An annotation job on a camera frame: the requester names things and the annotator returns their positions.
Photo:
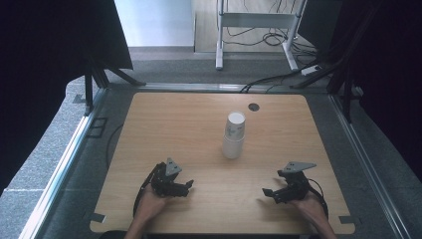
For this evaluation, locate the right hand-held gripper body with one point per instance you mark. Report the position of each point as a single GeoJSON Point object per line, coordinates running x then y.
{"type": "Point", "coordinates": [295, 186]}

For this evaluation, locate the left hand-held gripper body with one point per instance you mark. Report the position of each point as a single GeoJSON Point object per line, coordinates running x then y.
{"type": "Point", "coordinates": [164, 181]}

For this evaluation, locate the person's right hand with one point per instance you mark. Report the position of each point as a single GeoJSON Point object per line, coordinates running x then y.
{"type": "Point", "coordinates": [310, 207]}

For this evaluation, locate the person's left hand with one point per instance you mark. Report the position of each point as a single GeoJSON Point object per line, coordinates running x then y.
{"type": "Point", "coordinates": [151, 205]}

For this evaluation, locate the round dark table grommet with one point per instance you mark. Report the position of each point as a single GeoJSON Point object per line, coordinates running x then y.
{"type": "Point", "coordinates": [253, 107]}

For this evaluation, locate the black stand legs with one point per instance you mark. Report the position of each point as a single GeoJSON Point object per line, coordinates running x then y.
{"type": "Point", "coordinates": [346, 96]}

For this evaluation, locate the white power strip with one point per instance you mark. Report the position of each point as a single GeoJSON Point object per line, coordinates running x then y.
{"type": "Point", "coordinates": [310, 70]}

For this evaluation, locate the black tripod legs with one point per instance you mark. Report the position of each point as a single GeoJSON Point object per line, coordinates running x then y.
{"type": "Point", "coordinates": [89, 89]}

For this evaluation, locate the black curtain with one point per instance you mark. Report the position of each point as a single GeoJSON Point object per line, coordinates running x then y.
{"type": "Point", "coordinates": [391, 66]}
{"type": "Point", "coordinates": [49, 66]}

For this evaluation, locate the white metal stand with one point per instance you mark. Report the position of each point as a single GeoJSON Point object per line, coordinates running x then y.
{"type": "Point", "coordinates": [255, 20]}

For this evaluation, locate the metal floor rail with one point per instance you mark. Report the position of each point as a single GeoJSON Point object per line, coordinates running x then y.
{"type": "Point", "coordinates": [63, 166]}
{"type": "Point", "coordinates": [365, 159]}
{"type": "Point", "coordinates": [192, 87]}

